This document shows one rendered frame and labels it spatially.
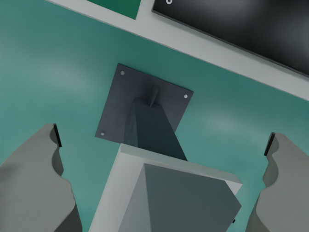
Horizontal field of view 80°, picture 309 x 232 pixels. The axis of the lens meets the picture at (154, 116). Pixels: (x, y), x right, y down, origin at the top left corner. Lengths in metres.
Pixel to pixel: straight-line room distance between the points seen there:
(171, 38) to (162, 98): 0.81
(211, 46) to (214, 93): 0.88
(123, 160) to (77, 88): 0.80
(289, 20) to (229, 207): 0.35
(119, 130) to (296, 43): 0.99
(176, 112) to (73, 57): 0.67
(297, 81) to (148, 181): 0.36
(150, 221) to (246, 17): 0.35
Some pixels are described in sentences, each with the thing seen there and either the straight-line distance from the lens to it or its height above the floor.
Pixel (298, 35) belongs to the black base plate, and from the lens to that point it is 0.43.
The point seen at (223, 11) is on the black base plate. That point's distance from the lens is 0.35.
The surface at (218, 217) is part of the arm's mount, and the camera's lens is 0.39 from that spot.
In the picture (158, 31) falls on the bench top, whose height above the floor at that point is 0.75.
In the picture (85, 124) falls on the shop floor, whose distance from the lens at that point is 1.23.
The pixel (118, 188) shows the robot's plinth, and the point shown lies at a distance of 0.47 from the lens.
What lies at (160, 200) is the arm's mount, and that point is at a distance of 0.35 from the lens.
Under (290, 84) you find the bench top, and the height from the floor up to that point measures 0.75.
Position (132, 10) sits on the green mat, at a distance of 0.34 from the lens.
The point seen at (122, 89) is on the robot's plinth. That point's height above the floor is 0.02.
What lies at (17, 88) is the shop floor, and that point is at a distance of 1.28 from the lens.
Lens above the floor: 1.09
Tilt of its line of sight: 67 degrees down
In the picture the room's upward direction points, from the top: 163 degrees clockwise
